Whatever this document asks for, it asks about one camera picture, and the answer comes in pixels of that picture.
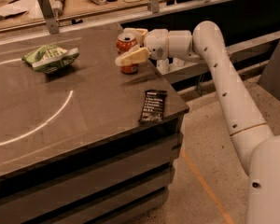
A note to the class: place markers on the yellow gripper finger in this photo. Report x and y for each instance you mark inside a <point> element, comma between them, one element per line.
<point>139,34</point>
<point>135,54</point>

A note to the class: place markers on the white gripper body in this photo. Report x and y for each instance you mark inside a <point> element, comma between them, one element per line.
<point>156,43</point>

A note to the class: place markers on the red coke can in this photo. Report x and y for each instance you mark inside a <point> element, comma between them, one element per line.
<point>124,43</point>

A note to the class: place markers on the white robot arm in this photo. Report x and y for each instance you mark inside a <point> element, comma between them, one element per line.
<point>258,149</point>

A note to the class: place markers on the clear sanitizer bottle left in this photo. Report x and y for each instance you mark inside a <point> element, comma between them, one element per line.
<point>163,66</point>

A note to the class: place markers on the black snack bar wrapper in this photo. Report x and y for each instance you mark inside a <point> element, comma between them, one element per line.
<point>153,106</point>

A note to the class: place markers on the green chip bag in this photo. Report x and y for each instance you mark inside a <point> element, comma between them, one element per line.
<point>50,58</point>

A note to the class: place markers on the white paper stack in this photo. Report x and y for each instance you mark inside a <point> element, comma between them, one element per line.
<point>31,7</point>

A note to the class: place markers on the dark drawer cabinet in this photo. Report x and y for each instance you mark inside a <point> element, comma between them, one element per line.
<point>110,183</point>

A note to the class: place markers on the grey metal shelf rail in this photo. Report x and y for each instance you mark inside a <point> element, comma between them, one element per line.
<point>237,52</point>

